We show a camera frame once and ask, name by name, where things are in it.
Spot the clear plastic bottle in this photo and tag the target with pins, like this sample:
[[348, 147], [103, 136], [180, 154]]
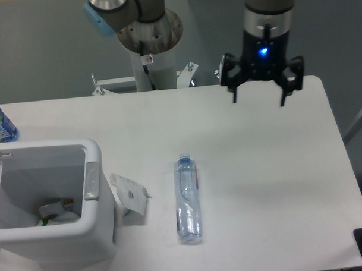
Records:
[[188, 207]]

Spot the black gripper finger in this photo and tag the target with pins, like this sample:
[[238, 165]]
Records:
[[290, 78], [233, 72]]

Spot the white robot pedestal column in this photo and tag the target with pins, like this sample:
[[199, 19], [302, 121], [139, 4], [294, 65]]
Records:
[[152, 48]]

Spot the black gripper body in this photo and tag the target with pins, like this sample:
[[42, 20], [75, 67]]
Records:
[[264, 60]]

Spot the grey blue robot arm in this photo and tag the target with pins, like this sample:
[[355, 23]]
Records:
[[268, 18]]

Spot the trash inside the can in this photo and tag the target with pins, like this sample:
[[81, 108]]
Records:
[[57, 213]]

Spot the white frame at right edge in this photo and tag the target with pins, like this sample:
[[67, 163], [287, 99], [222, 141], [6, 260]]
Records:
[[354, 127]]

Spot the white plastic trash can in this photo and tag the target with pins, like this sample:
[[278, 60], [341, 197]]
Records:
[[38, 173]]

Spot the white metal table bracket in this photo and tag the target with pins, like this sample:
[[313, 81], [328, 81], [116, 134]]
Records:
[[185, 78]]

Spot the white paper wrapper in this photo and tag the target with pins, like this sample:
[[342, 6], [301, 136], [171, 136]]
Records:
[[133, 197]]

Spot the blue labelled water bottle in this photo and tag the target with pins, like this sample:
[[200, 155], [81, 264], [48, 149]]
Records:
[[8, 131]]

